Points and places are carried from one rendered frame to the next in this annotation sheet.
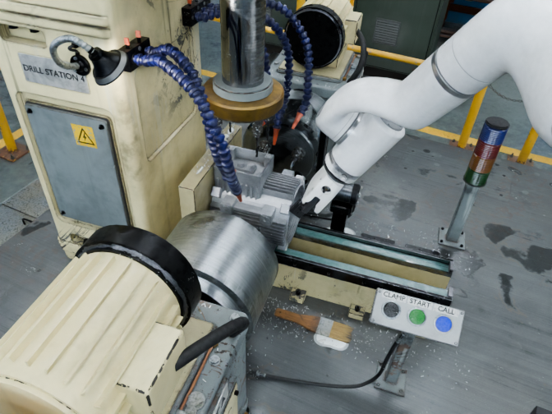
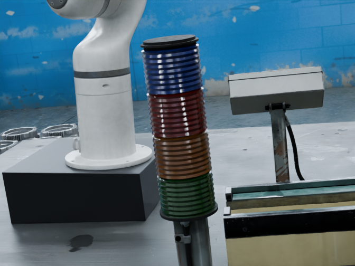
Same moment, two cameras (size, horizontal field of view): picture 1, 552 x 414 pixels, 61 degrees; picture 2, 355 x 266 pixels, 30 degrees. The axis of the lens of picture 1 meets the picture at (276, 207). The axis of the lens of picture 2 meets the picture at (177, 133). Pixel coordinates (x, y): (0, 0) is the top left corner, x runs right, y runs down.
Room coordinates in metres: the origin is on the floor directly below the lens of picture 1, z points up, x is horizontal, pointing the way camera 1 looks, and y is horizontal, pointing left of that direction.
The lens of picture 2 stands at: (1.75, -0.66, 1.29)
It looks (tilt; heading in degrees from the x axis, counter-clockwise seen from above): 14 degrees down; 172
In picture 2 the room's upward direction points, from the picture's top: 7 degrees counter-clockwise
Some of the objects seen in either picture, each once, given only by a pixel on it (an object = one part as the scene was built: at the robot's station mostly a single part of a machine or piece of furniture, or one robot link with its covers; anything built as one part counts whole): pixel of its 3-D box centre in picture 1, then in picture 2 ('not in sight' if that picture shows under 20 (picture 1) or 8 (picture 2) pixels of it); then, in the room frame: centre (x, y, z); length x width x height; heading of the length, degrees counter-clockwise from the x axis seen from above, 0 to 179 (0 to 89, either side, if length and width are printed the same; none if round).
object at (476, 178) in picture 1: (476, 173); (186, 191); (1.08, -0.55, 1.05); 0.06 x 0.06 x 0.04
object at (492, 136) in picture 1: (494, 131); (172, 67); (1.08, -0.55, 1.19); 0.06 x 0.06 x 0.04
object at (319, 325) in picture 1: (313, 323); not in sight; (0.73, -0.11, 0.80); 0.21 x 0.05 x 0.01; 73
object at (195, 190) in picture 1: (203, 203); not in sight; (0.98, 0.20, 0.97); 0.30 x 0.11 x 0.34; 164
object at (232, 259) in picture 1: (198, 301); not in sight; (0.60, 0.14, 1.04); 0.37 x 0.25 x 0.25; 164
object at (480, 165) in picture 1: (482, 160); (181, 151); (1.08, -0.55, 1.10); 0.06 x 0.06 x 0.04
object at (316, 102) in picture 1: (293, 133); not in sight; (1.26, -0.04, 1.04); 0.41 x 0.25 x 0.25; 164
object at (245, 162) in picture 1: (244, 172); not in sight; (0.95, 0.08, 1.11); 0.12 x 0.11 x 0.07; 74
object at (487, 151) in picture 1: (488, 146); (177, 110); (1.08, -0.55, 1.14); 0.06 x 0.06 x 0.04
